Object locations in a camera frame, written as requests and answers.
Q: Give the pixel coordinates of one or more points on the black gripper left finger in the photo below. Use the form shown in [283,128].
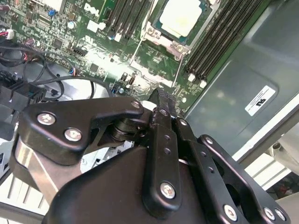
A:
[58,126]

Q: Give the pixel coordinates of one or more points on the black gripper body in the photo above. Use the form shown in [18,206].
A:
[105,191]

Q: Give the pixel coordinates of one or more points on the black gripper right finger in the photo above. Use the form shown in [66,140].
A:
[205,149]

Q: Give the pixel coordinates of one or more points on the silver CPU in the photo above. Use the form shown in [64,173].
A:
[180,18]

